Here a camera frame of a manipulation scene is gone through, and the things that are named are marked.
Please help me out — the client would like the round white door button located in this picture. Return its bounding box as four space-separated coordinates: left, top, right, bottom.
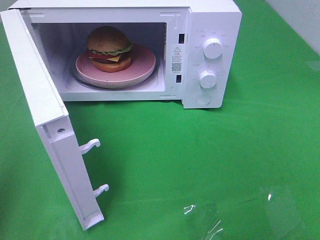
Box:
196 93 211 105

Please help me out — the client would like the upper white round knob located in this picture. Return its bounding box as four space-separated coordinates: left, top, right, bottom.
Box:
202 36 223 60

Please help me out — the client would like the white microwave door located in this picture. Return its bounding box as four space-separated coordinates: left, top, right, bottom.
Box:
1 9 109 230

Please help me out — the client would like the white round knob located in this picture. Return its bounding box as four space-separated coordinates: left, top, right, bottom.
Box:
199 70 217 89
202 36 223 60

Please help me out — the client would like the white wall panel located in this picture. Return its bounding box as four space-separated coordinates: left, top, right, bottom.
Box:
267 0 320 54

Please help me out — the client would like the lower white round knob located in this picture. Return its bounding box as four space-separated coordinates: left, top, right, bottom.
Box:
199 70 217 89

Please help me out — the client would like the white microwave oven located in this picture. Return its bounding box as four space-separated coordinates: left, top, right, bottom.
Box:
7 0 242 109

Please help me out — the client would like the green table cloth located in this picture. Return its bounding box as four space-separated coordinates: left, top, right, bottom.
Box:
0 0 320 240

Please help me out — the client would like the pink speckled plate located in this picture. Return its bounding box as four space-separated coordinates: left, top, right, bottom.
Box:
75 44 156 89

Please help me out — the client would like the burger with lettuce and tomato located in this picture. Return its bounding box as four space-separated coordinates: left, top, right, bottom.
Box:
86 26 133 73

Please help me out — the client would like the glass microwave turntable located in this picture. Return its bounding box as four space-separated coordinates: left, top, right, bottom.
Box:
65 59 164 92

